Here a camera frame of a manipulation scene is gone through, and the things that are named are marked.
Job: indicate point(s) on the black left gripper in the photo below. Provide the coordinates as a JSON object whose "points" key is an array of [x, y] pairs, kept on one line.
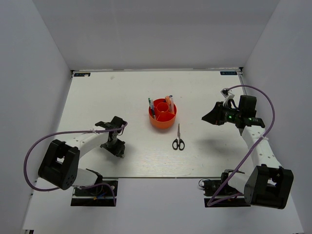
{"points": [[116, 151]]}

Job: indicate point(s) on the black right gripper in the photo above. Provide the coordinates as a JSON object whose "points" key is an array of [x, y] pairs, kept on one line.
{"points": [[215, 116]]}

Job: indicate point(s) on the orange capped white highlighter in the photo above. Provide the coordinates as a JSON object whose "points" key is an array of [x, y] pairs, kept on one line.
{"points": [[172, 108]]}

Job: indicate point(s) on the pink yellow highlighter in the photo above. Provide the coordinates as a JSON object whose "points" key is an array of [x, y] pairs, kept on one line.
{"points": [[168, 101]]}

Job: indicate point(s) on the blue ballpoint pen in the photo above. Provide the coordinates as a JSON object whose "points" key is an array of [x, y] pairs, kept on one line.
{"points": [[154, 117]]}

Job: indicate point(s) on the blue capped pen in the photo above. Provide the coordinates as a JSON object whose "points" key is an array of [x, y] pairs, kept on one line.
{"points": [[171, 99]]}

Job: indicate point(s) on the green capped pen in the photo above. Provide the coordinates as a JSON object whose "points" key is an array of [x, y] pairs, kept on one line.
{"points": [[151, 106]]}

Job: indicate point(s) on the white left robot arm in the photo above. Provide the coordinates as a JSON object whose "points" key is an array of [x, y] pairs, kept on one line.
{"points": [[60, 163]]}

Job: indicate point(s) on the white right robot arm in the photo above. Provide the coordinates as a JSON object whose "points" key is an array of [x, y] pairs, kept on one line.
{"points": [[269, 184]]}

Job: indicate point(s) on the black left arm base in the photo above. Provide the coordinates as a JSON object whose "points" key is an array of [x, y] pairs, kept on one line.
{"points": [[100, 196]]}

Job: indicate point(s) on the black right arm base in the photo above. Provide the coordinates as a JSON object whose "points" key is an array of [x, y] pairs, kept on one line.
{"points": [[209, 186]]}

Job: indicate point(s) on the right blue corner label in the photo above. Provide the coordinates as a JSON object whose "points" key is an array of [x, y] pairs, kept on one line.
{"points": [[228, 73]]}

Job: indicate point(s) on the blue corner label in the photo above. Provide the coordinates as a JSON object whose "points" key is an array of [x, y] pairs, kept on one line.
{"points": [[228, 73], [82, 74]]}

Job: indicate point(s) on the orange round compartment container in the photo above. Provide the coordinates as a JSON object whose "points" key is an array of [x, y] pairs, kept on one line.
{"points": [[160, 116]]}

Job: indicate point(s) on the left blue corner label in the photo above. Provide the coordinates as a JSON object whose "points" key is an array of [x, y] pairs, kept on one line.
{"points": [[82, 74]]}

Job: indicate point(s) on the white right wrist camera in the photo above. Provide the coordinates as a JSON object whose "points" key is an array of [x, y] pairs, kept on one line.
{"points": [[227, 93]]}

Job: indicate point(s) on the black handled scissors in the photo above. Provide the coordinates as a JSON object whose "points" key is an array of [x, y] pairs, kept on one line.
{"points": [[178, 143]]}

